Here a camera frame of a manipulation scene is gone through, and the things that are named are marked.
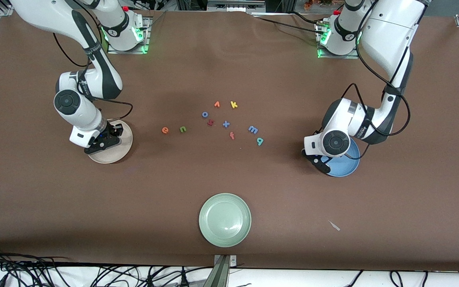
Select grey metal camera bracket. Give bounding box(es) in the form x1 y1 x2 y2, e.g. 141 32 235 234
204 254 237 287

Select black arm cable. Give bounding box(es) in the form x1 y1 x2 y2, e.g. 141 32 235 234
313 0 412 160
52 0 133 122

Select pale green plate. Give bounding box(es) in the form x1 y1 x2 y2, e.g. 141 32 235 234
198 193 252 248

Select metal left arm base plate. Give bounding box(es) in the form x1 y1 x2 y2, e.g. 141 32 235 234
316 20 360 60

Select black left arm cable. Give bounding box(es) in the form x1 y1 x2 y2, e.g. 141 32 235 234
313 0 412 160

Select orange background object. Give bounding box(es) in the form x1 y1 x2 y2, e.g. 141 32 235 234
303 0 334 9

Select grey metal box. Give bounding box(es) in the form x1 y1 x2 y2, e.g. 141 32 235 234
207 0 267 13

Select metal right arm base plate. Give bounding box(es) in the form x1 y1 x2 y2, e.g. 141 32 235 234
107 16 151 55

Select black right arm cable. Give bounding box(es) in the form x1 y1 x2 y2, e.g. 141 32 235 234
52 0 133 122

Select thin black base cable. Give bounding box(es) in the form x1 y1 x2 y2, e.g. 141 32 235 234
253 11 328 35

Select blue plate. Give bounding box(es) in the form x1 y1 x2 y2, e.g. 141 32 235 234
320 138 361 177

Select beige brown plate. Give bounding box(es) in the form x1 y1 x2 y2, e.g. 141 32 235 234
87 118 133 164

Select tangled black cables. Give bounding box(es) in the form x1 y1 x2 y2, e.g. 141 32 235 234
0 245 214 287

